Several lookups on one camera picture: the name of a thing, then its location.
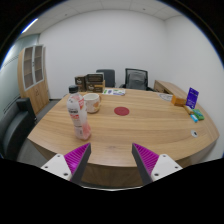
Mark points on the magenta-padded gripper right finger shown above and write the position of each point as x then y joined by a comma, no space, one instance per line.
148,160

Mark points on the flat dark carton box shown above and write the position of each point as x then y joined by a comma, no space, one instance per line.
95,78

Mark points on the rectangular ceiling light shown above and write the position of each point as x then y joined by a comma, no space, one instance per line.
30,25

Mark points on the brown cardboard box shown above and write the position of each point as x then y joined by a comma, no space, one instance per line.
96,87

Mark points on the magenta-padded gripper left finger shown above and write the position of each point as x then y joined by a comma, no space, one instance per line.
75,159

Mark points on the printed paper sheet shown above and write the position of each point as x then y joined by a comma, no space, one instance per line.
113,92

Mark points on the green packet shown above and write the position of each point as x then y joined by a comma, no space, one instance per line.
199,114

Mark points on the black leather sofa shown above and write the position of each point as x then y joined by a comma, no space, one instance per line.
15,128

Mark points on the white ceramic mug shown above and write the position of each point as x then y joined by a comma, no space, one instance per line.
91,102

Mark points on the small dark brown box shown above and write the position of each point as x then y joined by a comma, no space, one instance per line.
80,83

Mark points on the grey office chair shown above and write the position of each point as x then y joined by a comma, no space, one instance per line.
107,77

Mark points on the clear bottle with black cap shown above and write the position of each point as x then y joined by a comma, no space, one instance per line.
78,116

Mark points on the small yellow packet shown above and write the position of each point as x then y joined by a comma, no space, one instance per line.
188,109

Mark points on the black mesh office chair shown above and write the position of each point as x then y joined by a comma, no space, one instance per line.
136,80

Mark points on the wooden side desk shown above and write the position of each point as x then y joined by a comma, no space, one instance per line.
168,87

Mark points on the purple standing card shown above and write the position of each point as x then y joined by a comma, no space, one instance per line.
192,97

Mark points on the small blue packet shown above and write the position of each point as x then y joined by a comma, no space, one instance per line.
194,118

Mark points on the wooden tissue box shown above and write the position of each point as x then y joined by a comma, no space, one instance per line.
178,100

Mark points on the flat round red coaster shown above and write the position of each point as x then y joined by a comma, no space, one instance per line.
121,111

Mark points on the wooden shelf cabinet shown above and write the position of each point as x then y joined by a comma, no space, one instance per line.
36,90

